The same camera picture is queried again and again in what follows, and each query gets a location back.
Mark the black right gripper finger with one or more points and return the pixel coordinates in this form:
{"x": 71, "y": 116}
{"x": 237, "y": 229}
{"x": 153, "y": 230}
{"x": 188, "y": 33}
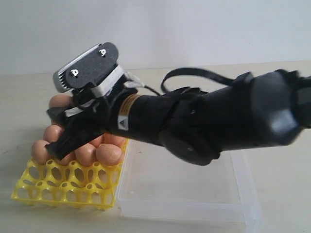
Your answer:
{"x": 69, "y": 142}

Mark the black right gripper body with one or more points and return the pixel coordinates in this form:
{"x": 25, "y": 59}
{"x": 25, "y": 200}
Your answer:
{"x": 125, "y": 114}

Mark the brown egg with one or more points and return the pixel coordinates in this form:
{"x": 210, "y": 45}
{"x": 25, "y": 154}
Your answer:
{"x": 67, "y": 159}
{"x": 40, "y": 153}
{"x": 97, "y": 141}
{"x": 85, "y": 155}
{"x": 52, "y": 133}
{"x": 108, "y": 154}
{"x": 113, "y": 139}
{"x": 60, "y": 101}

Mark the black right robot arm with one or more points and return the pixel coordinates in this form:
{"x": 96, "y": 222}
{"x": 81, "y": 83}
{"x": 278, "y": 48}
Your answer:
{"x": 250, "y": 112}

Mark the yellow plastic egg tray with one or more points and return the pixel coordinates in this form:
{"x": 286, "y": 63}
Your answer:
{"x": 73, "y": 185}

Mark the clear plastic container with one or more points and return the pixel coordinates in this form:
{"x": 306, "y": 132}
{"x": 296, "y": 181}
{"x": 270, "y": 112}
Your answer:
{"x": 156, "y": 185}

